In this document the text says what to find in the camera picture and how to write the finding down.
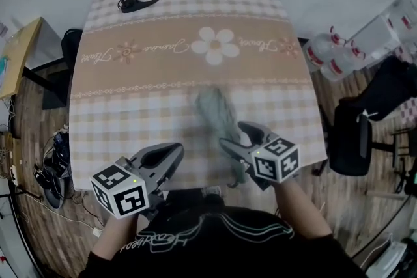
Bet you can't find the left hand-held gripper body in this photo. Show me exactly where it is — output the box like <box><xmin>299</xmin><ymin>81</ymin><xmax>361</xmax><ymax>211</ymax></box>
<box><xmin>89</xmin><ymin>152</ymin><xmax>170</xmax><ymax>222</ymax></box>

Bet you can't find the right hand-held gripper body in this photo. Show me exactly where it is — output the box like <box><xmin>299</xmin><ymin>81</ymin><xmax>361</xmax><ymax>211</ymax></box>
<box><xmin>240</xmin><ymin>137</ymin><xmax>301</xmax><ymax>191</ymax></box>

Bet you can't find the green umbrella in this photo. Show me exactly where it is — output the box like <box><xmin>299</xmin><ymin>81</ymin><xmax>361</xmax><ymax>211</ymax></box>
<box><xmin>194</xmin><ymin>85</ymin><xmax>252</xmax><ymax>188</ymax></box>

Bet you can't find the person's left forearm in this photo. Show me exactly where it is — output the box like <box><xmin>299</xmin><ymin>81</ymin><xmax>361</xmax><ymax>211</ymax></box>
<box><xmin>91</xmin><ymin>213</ymin><xmax>139</xmax><ymax>258</ymax></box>

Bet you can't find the person's right forearm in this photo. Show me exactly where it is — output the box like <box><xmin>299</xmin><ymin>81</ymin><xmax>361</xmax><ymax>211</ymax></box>
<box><xmin>273</xmin><ymin>179</ymin><xmax>334</xmax><ymax>242</ymax></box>

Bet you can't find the black office chair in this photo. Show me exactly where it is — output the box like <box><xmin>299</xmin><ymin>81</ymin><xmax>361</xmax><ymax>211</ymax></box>
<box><xmin>328</xmin><ymin>96</ymin><xmax>417</xmax><ymax>177</ymax></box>

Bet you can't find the checked flower tablecloth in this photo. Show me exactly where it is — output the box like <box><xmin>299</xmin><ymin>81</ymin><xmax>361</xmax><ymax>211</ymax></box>
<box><xmin>68</xmin><ymin>0</ymin><xmax>328</xmax><ymax>191</ymax></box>

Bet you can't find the person's black shirt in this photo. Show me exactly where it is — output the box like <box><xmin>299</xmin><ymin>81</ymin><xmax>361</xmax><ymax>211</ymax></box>
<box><xmin>78</xmin><ymin>188</ymin><xmax>369</xmax><ymax>278</ymax></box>

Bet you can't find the pack of water bottles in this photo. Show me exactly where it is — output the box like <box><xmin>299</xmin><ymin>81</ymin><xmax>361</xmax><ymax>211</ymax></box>
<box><xmin>302</xmin><ymin>25</ymin><xmax>369</xmax><ymax>82</ymax></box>

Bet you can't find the black jacket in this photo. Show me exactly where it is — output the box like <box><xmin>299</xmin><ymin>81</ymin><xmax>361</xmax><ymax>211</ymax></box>
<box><xmin>357</xmin><ymin>55</ymin><xmax>417</xmax><ymax>122</ymax></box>

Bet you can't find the pink checked cloth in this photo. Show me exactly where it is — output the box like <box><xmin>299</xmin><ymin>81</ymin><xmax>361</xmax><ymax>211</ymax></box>
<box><xmin>398</xmin><ymin>97</ymin><xmax>417</xmax><ymax>128</ymax></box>

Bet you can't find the black metal side table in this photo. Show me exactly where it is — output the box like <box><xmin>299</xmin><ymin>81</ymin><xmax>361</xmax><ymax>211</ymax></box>
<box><xmin>20</xmin><ymin>18</ymin><xmax>71</xmax><ymax>110</ymax></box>

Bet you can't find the clear plastic storage box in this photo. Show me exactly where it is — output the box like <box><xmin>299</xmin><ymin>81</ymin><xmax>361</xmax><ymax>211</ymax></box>
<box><xmin>351</xmin><ymin>0</ymin><xmax>417</xmax><ymax>63</ymax></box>

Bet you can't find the cardboard box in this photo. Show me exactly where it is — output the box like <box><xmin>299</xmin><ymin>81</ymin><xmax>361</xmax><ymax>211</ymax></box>
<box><xmin>0</xmin><ymin>16</ymin><xmax>45</xmax><ymax>100</ymax></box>

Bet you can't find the bundle of black cables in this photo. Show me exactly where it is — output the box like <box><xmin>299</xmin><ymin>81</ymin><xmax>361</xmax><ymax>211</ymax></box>
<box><xmin>33</xmin><ymin>127</ymin><xmax>72</xmax><ymax>180</ymax></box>

